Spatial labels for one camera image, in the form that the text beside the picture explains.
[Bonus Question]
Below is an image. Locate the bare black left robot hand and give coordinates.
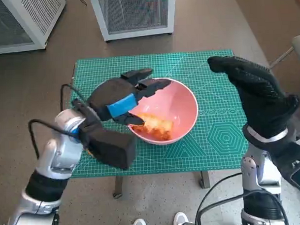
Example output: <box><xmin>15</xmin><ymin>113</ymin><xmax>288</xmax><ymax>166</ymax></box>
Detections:
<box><xmin>85</xmin><ymin>67</ymin><xmax>173</xmax><ymax>132</ymax></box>

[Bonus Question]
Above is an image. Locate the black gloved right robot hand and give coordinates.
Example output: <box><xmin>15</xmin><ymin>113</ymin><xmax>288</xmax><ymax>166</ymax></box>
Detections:
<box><xmin>207</xmin><ymin>52</ymin><xmax>300</xmax><ymax>142</ymax></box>

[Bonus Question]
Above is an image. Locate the twisted bread loaf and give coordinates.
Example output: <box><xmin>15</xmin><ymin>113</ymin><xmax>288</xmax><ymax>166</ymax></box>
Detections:
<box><xmin>134</xmin><ymin>111</ymin><xmax>175</xmax><ymax>142</ymax></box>

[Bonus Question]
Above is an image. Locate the pink bowl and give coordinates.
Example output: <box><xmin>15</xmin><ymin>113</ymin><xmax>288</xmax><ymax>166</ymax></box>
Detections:
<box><xmin>125</xmin><ymin>77</ymin><xmax>200</xmax><ymax>147</ymax></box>

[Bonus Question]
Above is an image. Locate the white mesh cabinet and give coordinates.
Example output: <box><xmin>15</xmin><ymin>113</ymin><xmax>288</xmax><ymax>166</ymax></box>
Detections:
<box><xmin>0</xmin><ymin>0</ymin><xmax>69</xmax><ymax>55</ymax></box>
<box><xmin>89</xmin><ymin>0</ymin><xmax>177</xmax><ymax>41</ymax></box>

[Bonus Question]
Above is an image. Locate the green cutting mat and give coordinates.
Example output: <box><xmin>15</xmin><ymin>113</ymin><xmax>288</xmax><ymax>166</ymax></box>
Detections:
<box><xmin>64</xmin><ymin>48</ymin><xmax>250</xmax><ymax>179</ymax></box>

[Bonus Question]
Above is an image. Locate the black table leg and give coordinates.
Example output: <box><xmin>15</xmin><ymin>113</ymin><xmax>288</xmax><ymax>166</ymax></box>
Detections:
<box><xmin>112</xmin><ymin>175</ymin><xmax>128</xmax><ymax>199</ymax></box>
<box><xmin>200</xmin><ymin>170</ymin><xmax>212</xmax><ymax>189</ymax></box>

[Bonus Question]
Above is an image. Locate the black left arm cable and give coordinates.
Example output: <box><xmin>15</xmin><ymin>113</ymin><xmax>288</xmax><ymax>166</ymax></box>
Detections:
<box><xmin>59</xmin><ymin>82</ymin><xmax>89</xmax><ymax>112</ymax></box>
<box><xmin>28</xmin><ymin>117</ymin><xmax>78</xmax><ymax>159</ymax></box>

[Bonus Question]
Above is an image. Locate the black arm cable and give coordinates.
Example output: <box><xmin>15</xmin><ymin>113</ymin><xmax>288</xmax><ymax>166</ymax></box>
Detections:
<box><xmin>194</xmin><ymin>172</ymin><xmax>245</xmax><ymax>225</ymax></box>
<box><xmin>28</xmin><ymin>117</ymin><xmax>78</xmax><ymax>159</ymax></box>
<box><xmin>59</xmin><ymin>82</ymin><xmax>89</xmax><ymax>112</ymax></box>
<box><xmin>199</xmin><ymin>191</ymin><xmax>246</xmax><ymax>225</ymax></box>

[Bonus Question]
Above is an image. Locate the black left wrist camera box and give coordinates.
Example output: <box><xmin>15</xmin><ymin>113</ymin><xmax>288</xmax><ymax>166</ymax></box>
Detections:
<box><xmin>72</xmin><ymin>97</ymin><xmax>138</xmax><ymax>172</ymax></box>

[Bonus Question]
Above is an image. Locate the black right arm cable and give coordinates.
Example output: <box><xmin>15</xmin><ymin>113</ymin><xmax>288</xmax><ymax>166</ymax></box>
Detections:
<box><xmin>194</xmin><ymin>172</ymin><xmax>245</xmax><ymax>225</ymax></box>
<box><xmin>199</xmin><ymin>191</ymin><xmax>246</xmax><ymax>225</ymax></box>

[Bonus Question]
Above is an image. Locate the black floor cable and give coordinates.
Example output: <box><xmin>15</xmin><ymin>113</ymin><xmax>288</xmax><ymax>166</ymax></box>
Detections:
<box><xmin>66</xmin><ymin>0</ymin><xmax>88</xmax><ymax>9</ymax></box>

